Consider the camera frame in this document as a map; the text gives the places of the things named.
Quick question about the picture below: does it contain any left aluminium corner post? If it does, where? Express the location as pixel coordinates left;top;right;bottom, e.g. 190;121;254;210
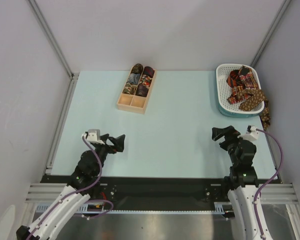
26;0;74;79

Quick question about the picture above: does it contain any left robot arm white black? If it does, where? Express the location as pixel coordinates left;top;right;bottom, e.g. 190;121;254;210
16;129;126;240

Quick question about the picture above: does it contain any rolled dark purple tie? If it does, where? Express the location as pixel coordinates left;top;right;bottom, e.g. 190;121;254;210
135;83;150;98

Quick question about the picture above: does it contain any brown floral tie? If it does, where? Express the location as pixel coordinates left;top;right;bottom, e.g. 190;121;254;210
238;89;271;130

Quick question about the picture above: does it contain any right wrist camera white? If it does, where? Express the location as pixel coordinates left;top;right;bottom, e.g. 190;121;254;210
238;125;259;142

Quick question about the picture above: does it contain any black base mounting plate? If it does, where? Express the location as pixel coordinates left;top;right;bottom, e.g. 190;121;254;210
39;174;283;212

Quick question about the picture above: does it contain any rolled colourful patterned tie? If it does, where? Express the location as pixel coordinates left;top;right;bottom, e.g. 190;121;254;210
139;74;153;88

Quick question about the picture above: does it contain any red plaid tie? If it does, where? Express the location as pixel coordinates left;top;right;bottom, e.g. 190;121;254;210
227;66;260;104

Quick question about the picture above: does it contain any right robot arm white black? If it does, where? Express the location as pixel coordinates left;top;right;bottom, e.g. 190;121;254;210
211;125;273;240

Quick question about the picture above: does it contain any rolled blue grey tie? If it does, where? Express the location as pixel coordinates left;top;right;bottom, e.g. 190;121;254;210
127;73;141;85

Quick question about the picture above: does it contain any white slotted cable duct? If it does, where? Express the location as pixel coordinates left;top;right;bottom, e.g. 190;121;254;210
36;201;237;215

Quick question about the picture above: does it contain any aluminium corner post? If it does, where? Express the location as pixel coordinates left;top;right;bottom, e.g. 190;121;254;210
250;0;292;68
26;0;74;79

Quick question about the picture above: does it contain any left aluminium side rail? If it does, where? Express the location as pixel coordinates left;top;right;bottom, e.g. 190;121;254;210
43;72;80;175

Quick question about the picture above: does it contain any white teal plastic basket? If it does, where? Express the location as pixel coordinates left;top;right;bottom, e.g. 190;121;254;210
215;63;265;118

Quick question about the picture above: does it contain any right aluminium corner post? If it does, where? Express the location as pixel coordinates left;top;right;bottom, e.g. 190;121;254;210
250;0;292;68

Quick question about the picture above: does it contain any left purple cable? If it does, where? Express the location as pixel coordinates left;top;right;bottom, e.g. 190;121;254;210
26;133;114;240

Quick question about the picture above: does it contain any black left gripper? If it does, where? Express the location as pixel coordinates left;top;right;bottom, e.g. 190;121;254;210
93;133;125;175

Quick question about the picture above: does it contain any rolled green camouflage tie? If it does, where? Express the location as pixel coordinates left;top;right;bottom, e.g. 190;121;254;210
122;82;138;95

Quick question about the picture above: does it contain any rolled dark red tie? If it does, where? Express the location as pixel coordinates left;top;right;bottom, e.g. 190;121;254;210
143;66;155;78

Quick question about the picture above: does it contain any red navy striped tie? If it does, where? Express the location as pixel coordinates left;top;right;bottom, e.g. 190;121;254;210
226;69;244;88

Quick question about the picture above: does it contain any aluminium front rail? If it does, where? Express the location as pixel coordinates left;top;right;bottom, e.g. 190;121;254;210
26;183;299;205

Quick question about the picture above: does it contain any rolled camouflage tie top left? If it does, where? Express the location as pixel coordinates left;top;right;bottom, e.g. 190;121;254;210
131;63;144;75

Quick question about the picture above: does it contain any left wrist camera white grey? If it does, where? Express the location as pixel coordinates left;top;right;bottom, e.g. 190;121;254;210
82;129;102;144

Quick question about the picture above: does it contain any wooden compartment box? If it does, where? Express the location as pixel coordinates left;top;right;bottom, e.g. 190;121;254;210
116;67;157;114

